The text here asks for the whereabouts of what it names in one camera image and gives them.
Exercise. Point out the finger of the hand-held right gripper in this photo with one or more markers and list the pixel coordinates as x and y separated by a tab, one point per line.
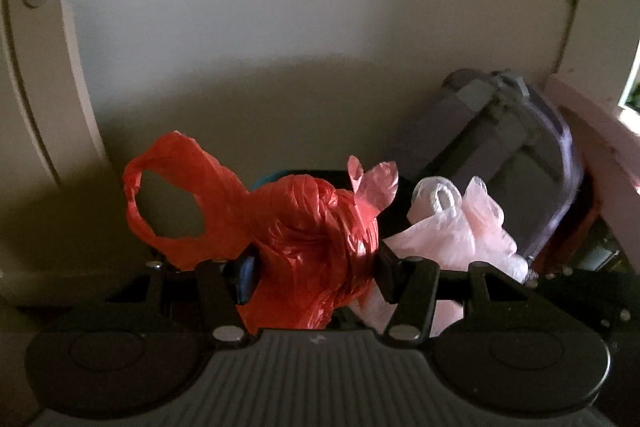
560	284

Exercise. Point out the purple grey backpack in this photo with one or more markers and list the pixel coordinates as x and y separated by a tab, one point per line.
500	142

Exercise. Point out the red plastic bag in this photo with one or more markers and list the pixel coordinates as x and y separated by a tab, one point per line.
310	232

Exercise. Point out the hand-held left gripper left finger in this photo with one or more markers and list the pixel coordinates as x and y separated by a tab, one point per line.
245	277

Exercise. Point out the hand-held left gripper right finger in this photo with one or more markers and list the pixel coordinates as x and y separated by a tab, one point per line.
395	274

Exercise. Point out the pink plastic bag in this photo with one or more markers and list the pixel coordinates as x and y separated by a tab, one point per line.
460	227

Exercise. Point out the dark green trash bin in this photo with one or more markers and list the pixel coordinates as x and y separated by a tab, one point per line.
320	173

